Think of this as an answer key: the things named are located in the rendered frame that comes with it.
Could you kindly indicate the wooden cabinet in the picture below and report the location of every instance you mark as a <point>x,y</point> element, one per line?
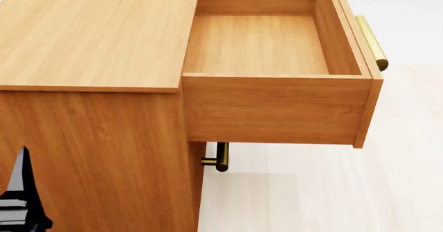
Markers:
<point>90,60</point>

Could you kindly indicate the open wooden drawer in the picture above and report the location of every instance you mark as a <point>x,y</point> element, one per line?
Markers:
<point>263,60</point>

